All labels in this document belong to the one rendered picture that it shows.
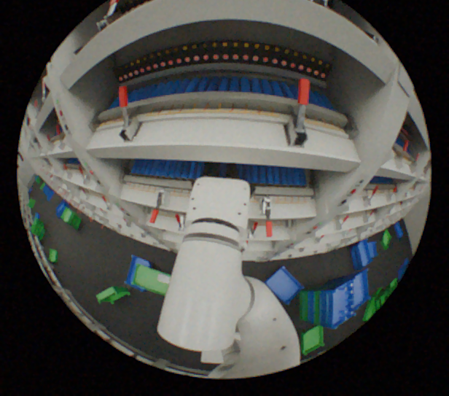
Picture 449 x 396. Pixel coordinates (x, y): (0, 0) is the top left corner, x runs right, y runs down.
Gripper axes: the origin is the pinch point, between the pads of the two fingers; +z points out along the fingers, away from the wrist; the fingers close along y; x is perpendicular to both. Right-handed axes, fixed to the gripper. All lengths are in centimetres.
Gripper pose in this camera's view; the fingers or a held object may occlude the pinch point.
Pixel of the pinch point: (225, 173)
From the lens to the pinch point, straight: 30.8
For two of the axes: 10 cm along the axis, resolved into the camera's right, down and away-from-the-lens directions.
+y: -9.9, -0.8, 0.8
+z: 1.1, -5.7, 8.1
